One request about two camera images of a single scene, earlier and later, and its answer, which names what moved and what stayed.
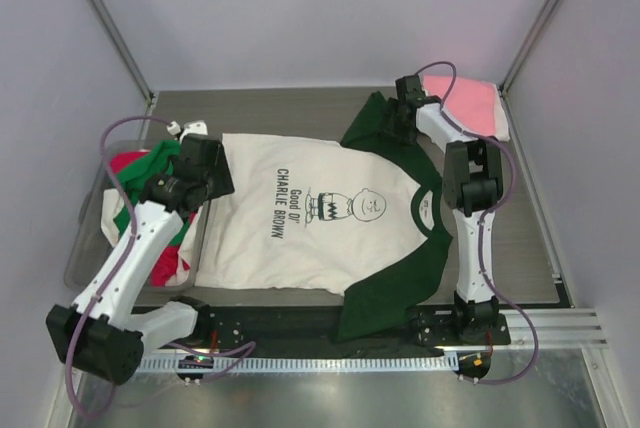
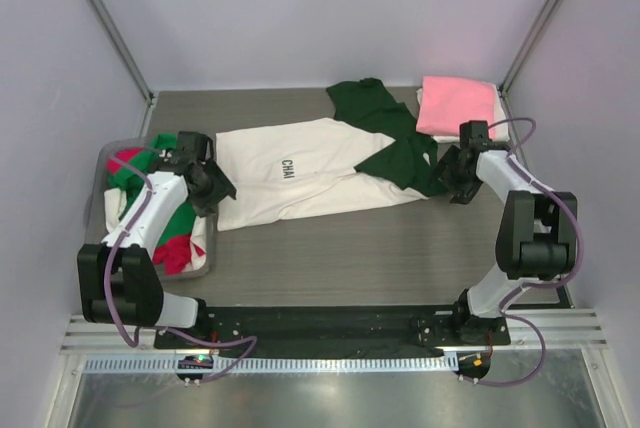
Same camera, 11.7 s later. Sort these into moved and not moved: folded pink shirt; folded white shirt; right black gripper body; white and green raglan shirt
Moved: white and green raglan shirt; right black gripper body
Not moved: folded white shirt; folded pink shirt
